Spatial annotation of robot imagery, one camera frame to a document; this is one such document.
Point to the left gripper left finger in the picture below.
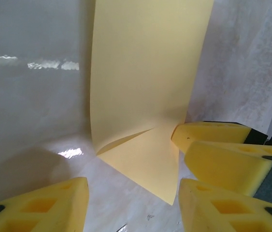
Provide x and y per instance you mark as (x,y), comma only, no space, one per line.
(41,207)

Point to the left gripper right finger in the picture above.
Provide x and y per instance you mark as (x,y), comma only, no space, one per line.
(222,212)

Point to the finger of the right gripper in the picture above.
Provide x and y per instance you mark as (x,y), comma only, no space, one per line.
(210,131)
(222,166)

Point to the yellow square paper sheet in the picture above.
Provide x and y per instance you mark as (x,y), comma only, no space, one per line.
(145,84)

